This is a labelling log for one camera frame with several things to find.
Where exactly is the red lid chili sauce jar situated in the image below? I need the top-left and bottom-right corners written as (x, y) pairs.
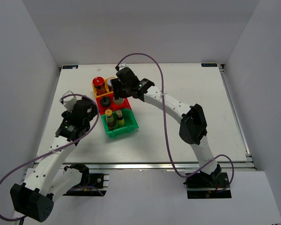
top-left (92, 76), bottom-right (106, 95)

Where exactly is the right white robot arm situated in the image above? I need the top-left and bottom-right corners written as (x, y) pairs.
top-left (111, 66), bottom-right (221, 187)

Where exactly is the white lid sauce jar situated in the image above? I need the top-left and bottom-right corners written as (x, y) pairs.
top-left (106, 77), bottom-right (114, 92)

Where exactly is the black lid white spice jar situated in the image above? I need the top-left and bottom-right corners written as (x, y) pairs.
top-left (113, 98), bottom-right (124, 105)

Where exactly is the blue table sticker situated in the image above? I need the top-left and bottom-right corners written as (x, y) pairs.
top-left (62, 65), bottom-right (78, 69)
top-left (201, 63), bottom-right (218, 68)

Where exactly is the green label sauce bottle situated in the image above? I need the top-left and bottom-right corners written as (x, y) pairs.
top-left (105, 109), bottom-right (118, 131)

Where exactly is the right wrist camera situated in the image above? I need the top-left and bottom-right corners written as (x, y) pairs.
top-left (115, 63), bottom-right (129, 71)

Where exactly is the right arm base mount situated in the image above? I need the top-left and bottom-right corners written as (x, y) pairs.
top-left (183, 172), bottom-right (232, 199)

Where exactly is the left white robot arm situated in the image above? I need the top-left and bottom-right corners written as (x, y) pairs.
top-left (10, 97), bottom-right (98, 222)

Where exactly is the left blue table sticker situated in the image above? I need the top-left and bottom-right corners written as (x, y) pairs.
top-left (62, 65), bottom-right (78, 69)

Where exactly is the black lid spice grinder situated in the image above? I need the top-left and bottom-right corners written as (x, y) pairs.
top-left (100, 96), bottom-right (111, 111)

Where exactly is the right blue table sticker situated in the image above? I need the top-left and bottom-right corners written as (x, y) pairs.
top-left (201, 63), bottom-right (218, 68)

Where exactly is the red plastic bin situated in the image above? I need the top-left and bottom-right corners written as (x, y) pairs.
top-left (96, 92), bottom-right (132, 115)

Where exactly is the yellow plastic bin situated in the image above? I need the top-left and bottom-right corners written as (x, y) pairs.
top-left (92, 76), bottom-right (114, 97)

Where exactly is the green plastic bin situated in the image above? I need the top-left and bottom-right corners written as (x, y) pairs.
top-left (101, 109), bottom-right (139, 138)

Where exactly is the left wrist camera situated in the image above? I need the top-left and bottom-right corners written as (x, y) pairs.
top-left (59, 96), bottom-right (78, 112)

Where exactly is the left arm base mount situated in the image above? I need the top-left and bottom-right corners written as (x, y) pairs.
top-left (63, 164), bottom-right (109, 197)

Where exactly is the aluminium table frame rail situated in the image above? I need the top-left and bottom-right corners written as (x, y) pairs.
top-left (63, 161), bottom-right (257, 171)

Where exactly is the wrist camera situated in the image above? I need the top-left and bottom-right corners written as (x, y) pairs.
top-left (59, 96), bottom-right (78, 112)
top-left (115, 63), bottom-right (129, 71)

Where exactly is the yellow label small bottle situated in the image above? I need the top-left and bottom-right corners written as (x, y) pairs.
top-left (116, 110), bottom-right (125, 128)

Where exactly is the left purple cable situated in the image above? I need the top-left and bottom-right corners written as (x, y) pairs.
top-left (0, 93), bottom-right (100, 221)

